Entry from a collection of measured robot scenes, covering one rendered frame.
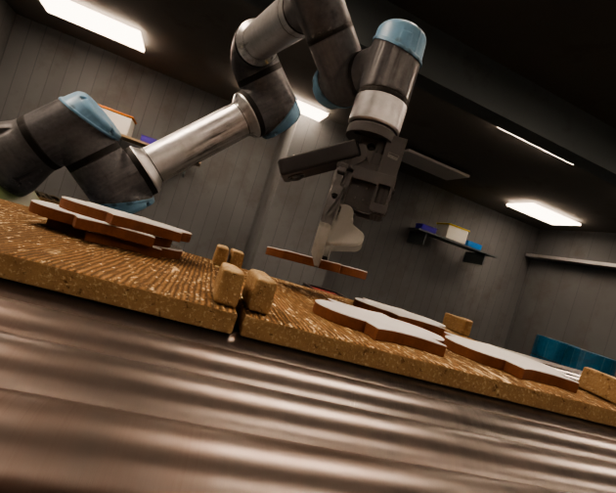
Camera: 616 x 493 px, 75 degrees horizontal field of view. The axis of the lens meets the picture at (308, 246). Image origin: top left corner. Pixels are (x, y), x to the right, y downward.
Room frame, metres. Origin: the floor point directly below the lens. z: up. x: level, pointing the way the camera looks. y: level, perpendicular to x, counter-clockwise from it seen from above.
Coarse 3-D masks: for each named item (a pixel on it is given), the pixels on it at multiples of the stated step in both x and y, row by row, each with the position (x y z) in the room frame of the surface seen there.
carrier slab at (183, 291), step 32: (0, 224) 0.34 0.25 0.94; (32, 224) 0.40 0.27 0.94; (0, 256) 0.24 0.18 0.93; (32, 256) 0.26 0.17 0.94; (64, 256) 0.29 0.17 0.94; (96, 256) 0.33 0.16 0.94; (128, 256) 0.38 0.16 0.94; (192, 256) 0.57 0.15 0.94; (64, 288) 0.25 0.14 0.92; (96, 288) 0.26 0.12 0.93; (128, 288) 0.26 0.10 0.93; (160, 288) 0.29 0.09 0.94; (192, 288) 0.32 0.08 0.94; (192, 320) 0.27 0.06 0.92; (224, 320) 0.28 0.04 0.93
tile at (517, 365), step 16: (448, 336) 0.45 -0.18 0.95; (464, 352) 0.41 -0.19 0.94; (480, 352) 0.41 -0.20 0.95; (496, 352) 0.44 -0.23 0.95; (496, 368) 0.40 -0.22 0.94; (512, 368) 0.39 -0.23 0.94; (528, 368) 0.39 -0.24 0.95; (544, 368) 0.43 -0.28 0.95; (560, 384) 0.41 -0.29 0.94; (576, 384) 0.40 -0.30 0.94
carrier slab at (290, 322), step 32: (288, 288) 0.55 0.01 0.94; (256, 320) 0.29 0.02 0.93; (288, 320) 0.31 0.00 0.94; (320, 320) 0.36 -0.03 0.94; (320, 352) 0.30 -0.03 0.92; (352, 352) 0.31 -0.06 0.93; (384, 352) 0.31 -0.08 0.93; (416, 352) 0.35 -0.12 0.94; (448, 352) 0.41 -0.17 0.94; (448, 384) 0.33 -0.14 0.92; (480, 384) 0.34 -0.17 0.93; (512, 384) 0.35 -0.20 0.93; (544, 384) 0.39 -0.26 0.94; (576, 416) 0.37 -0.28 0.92; (608, 416) 0.37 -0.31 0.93
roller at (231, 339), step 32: (0, 288) 0.24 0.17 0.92; (32, 288) 0.25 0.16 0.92; (128, 320) 0.26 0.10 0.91; (160, 320) 0.27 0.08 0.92; (256, 352) 0.28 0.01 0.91; (288, 352) 0.29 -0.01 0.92; (384, 384) 0.31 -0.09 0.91; (416, 384) 0.32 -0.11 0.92; (512, 416) 0.34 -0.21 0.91; (544, 416) 0.35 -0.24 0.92
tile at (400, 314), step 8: (360, 304) 0.57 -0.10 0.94; (368, 304) 0.56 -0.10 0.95; (376, 304) 0.59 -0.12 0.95; (384, 304) 0.64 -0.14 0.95; (384, 312) 0.55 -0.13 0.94; (392, 312) 0.55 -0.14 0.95; (400, 312) 0.58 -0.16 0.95; (408, 312) 0.63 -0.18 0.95; (400, 320) 0.53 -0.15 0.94; (408, 320) 0.54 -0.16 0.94; (416, 320) 0.55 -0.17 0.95; (424, 320) 0.58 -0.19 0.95; (432, 320) 0.62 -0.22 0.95; (424, 328) 0.55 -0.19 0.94; (432, 328) 0.55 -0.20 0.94; (440, 328) 0.55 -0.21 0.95
